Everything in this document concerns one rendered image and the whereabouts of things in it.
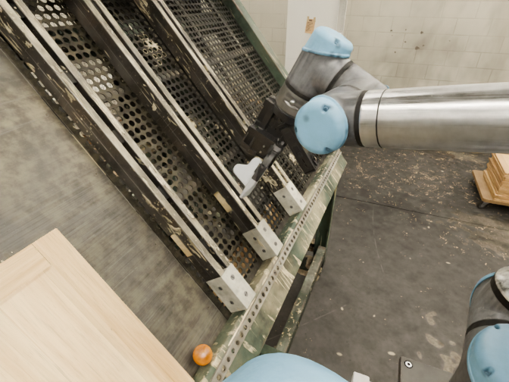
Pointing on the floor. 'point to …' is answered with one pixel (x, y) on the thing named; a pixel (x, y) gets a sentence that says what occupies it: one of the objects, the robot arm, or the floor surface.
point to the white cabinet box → (314, 11)
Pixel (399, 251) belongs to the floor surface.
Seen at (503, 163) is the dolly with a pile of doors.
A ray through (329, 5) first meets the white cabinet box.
